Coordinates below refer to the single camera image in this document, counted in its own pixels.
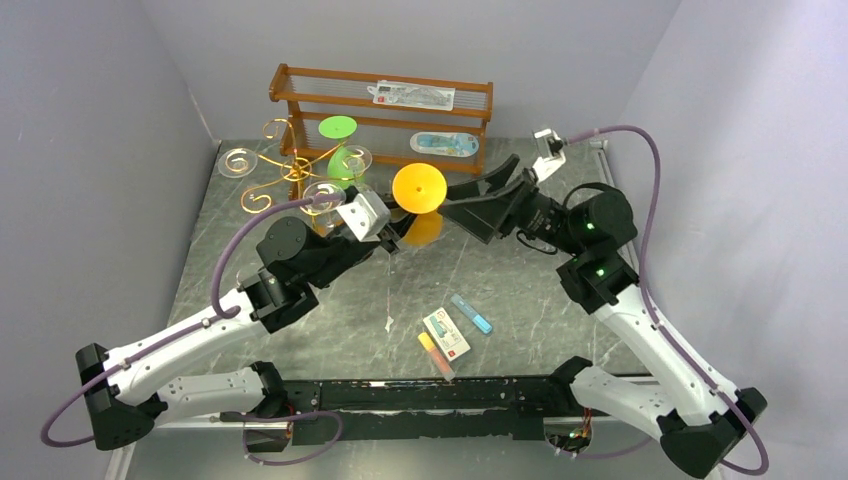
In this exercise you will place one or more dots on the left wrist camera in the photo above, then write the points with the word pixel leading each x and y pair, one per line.
pixel 366 215

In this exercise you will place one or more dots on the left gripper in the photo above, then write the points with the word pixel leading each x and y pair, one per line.
pixel 395 232

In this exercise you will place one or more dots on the clear champagne flute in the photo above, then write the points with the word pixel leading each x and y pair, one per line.
pixel 325 197

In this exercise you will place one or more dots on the blue marker pen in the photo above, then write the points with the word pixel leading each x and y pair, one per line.
pixel 472 314

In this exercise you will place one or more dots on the clear wine glass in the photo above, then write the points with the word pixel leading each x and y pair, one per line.
pixel 355 162
pixel 237 162

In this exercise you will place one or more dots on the yellow pink marker pen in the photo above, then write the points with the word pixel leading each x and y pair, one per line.
pixel 436 356

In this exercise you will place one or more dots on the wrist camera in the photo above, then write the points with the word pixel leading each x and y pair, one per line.
pixel 551 156
pixel 366 215

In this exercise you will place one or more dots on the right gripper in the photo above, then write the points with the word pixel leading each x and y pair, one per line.
pixel 514 208

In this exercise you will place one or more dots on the green plastic goblet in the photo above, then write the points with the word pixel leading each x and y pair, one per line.
pixel 340 129

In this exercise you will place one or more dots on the small white teal box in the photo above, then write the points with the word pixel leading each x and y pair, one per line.
pixel 446 334

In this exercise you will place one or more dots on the black base frame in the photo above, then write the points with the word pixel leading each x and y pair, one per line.
pixel 514 407

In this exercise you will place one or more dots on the orange plastic goblet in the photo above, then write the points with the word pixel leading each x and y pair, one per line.
pixel 420 189

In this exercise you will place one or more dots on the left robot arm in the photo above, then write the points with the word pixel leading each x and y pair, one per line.
pixel 131 390

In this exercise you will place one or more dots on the wooden two-tier shelf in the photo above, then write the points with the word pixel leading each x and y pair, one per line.
pixel 383 126

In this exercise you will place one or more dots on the blue packaged item lower shelf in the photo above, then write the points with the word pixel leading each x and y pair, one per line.
pixel 449 144

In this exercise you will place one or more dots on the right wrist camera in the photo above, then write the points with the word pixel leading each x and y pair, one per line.
pixel 551 156

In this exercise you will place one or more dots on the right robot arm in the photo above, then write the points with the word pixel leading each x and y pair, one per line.
pixel 695 414

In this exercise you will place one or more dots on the packaged item top shelf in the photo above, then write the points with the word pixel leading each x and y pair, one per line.
pixel 402 94

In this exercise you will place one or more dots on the gold wire wine glass rack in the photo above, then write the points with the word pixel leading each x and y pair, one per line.
pixel 291 172

